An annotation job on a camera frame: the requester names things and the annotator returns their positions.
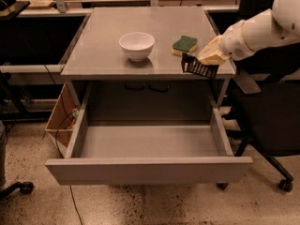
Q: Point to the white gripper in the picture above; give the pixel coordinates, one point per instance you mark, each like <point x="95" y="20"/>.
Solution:
<point x="232" y="44"/>

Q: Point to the black rxbar chocolate wrapper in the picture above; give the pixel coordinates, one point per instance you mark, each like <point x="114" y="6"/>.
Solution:
<point x="191" y="64"/>

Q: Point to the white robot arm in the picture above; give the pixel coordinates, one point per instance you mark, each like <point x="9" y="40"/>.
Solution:
<point x="277" y="26"/>

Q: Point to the grey cabinet counter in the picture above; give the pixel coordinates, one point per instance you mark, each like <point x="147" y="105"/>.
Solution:
<point x="98" y="56"/>

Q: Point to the grey open drawer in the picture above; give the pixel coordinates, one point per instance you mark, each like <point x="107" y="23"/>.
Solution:
<point x="148" y="134"/>

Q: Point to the green yellow sponge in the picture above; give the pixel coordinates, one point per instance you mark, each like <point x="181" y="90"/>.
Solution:
<point x="184" y="44"/>

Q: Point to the white ceramic bowl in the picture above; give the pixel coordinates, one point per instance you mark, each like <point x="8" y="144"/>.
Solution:
<point x="137" y="46"/>

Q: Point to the black office chair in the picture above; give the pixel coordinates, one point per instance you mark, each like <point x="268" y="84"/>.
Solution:
<point x="269" y="120"/>

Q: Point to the brown cardboard box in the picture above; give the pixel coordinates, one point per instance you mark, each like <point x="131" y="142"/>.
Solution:
<point x="62" y="120"/>

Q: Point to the black chair base left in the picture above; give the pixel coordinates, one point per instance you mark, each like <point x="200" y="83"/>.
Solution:
<point x="23" y="187"/>

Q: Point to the grey side desk rail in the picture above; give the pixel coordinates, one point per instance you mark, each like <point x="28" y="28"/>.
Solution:
<point x="34" y="74"/>

